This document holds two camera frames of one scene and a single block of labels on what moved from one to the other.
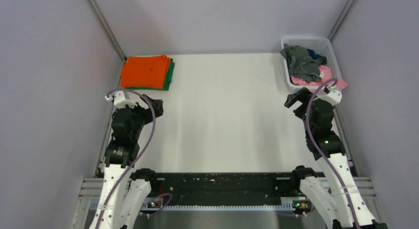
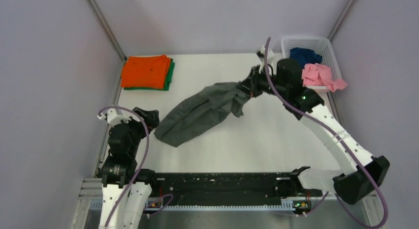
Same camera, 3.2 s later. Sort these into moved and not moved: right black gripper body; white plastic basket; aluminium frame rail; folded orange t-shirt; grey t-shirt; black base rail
Moved: right black gripper body; grey t-shirt
Not moved: black base rail; white plastic basket; folded orange t-shirt; aluminium frame rail
